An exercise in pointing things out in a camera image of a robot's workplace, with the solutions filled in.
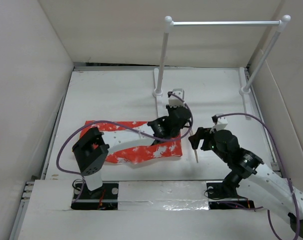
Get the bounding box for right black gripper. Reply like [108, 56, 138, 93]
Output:
[188, 125, 229, 163]

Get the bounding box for beige wooden clothes hanger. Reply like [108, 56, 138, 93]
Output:
[181, 127, 200, 164]

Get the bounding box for red white tie-dye trousers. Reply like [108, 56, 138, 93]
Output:
[79, 121, 183, 165]

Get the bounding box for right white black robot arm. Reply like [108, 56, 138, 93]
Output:
[188, 127, 303, 239]

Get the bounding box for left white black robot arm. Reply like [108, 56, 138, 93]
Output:
[72, 105, 193, 199]

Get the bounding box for white clothes rack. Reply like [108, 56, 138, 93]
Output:
[152, 14, 291, 117]

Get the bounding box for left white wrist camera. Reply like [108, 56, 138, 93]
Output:
[167, 88, 185, 107]

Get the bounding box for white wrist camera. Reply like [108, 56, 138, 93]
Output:
[167, 88, 185, 107]
[210, 113, 228, 133]

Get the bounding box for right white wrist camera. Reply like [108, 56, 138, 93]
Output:
[210, 113, 228, 133]

